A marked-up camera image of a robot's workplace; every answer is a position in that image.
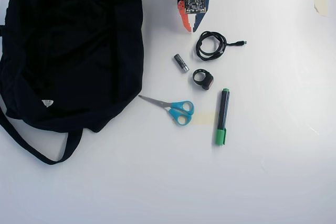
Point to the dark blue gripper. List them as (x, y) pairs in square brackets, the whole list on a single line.
[(198, 21)]

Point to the black fabric bag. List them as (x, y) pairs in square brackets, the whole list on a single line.
[(65, 51)]

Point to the black AA battery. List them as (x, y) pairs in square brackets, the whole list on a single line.
[(180, 62)]

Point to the black marker green cap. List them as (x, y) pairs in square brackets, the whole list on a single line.
[(222, 113)]

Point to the camera circuit board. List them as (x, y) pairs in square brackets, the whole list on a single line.
[(194, 3)]

